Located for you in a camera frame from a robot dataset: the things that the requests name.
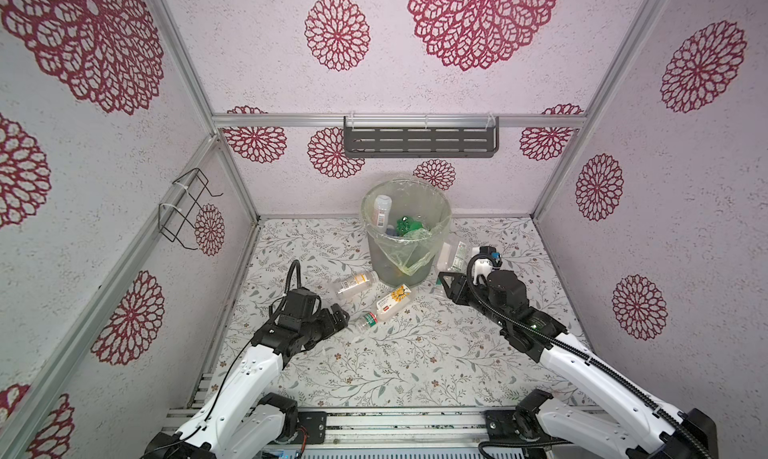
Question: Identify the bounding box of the translucent green bin liner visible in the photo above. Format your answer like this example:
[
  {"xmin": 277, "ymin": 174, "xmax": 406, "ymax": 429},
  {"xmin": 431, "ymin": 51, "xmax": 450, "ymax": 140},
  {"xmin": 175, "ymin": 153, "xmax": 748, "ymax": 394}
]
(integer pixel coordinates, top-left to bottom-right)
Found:
[{"xmin": 359, "ymin": 175, "xmax": 454, "ymax": 277}]

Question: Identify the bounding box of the clear bottle green white label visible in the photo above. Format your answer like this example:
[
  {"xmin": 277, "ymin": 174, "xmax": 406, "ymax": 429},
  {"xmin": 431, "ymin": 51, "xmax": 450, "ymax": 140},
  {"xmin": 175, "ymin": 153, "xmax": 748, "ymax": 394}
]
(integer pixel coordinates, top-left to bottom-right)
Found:
[{"xmin": 435, "ymin": 234, "xmax": 472, "ymax": 273}]

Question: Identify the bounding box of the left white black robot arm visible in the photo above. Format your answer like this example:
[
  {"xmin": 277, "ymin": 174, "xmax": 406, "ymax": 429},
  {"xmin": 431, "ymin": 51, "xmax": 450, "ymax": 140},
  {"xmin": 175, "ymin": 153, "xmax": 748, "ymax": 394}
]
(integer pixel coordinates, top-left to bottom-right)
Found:
[{"xmin": 143, "ymin": 287, "xmax": 350, "ymax": 458}]

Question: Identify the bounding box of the black wire wall rack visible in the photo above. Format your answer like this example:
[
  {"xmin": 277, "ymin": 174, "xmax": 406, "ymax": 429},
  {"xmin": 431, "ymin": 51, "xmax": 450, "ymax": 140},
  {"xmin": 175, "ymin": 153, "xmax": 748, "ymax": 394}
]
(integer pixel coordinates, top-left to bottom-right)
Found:
[{"xmin": 156, "ymin": 167, "xmax": 225, "ymax": 256}]

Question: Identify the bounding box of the grey slotted wall shelf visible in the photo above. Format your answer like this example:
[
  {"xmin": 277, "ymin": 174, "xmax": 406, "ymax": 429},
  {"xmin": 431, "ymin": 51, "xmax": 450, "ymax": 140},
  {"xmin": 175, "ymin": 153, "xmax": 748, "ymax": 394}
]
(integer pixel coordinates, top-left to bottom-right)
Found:
[{"xmin": 342, "ymin": 117, "xmax": 500, "ymax": 159}]

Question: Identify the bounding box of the white bottle red cap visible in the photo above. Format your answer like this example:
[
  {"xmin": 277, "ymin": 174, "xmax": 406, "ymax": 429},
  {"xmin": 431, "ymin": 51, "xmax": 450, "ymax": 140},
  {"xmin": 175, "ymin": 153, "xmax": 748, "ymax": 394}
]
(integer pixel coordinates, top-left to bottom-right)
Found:
[{"xmin": 372, "ymin": 195, "xmax": 392, "ymax": 232}]

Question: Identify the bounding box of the green soda bottle yellow cap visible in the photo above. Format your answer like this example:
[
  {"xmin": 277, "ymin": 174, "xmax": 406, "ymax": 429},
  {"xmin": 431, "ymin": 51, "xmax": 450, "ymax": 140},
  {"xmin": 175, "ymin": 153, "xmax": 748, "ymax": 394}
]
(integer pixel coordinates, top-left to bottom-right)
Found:
[{"xmin": 395, "ymin": 216, "xmax": 429, "ymax": 240}]

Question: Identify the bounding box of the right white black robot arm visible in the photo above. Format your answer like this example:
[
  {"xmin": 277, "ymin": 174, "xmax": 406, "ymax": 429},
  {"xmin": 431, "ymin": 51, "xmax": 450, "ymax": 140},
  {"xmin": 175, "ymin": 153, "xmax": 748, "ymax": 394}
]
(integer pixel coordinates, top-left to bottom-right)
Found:
[{"xmin": 438, "ymin": 246, "xmax": 719, "ymax": 458}]

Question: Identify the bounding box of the grey mesh waste bin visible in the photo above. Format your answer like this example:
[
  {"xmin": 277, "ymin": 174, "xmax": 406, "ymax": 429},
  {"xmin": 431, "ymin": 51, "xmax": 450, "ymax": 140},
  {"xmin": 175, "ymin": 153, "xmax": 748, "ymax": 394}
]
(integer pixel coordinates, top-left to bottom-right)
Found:
[{"xmin": 360, "ymin": 179, "xmax": 453, "ymax": 290}]

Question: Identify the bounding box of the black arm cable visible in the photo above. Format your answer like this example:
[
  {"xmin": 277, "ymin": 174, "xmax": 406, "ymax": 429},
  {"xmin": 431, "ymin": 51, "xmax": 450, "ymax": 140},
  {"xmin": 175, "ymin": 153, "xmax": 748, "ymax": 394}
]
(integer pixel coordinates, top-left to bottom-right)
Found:
[
  {"xmin": 466, "ymin": 253, "xmax": 715, "ymax": 459},
  {"xmin": 269, "ymin": 259, "xmax": 303, "ymax": 316}
]

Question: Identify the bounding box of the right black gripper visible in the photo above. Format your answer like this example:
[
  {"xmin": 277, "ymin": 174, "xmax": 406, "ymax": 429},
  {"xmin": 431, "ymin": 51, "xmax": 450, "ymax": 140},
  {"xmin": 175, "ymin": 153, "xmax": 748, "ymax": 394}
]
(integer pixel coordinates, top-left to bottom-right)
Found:
[{"xmin": 440, "ymin": 269, "xmax": 509, "ymax": 334}]

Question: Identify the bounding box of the clear bottle sunflower label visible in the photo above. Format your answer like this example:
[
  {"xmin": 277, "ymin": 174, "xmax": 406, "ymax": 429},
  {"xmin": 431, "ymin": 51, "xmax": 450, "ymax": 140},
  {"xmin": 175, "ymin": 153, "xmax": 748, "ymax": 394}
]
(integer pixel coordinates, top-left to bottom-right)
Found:
[{"xmin": 352, "ymin": 284, "xmax": 412, "ymax": 333}]

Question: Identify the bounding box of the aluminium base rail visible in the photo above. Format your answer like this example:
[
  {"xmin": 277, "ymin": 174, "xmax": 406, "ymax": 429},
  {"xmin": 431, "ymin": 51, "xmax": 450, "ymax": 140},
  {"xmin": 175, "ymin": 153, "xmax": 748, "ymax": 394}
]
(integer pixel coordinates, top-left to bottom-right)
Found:
[{"xmin": 154, "ymin": 406, "xmax": 659, "ymax": 452}]

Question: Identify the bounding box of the clear bottle orange label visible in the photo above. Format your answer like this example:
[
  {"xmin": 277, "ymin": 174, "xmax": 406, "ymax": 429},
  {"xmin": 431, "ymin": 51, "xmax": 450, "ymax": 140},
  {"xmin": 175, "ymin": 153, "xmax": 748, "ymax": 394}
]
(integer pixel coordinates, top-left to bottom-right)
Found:
[{"xmin": 331, "ymin": 271, "xmax": 379, "ymax": 300}]

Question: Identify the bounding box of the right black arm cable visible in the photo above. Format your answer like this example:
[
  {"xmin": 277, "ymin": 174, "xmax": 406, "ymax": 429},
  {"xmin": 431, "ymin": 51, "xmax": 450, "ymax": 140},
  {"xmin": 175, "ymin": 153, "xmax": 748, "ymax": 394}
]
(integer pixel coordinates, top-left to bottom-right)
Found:
[{"xmin": 466, "ymin": 253, "xmax": 715, "ymax": 459}]

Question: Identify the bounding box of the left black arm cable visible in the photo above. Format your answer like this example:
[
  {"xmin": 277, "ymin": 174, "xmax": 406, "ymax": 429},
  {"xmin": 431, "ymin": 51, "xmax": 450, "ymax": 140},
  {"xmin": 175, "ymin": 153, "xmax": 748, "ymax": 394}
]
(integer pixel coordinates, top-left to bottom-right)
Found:
[{"xmin": 269, "ymin": 259, "xmax": 303, "ymax": 316}]

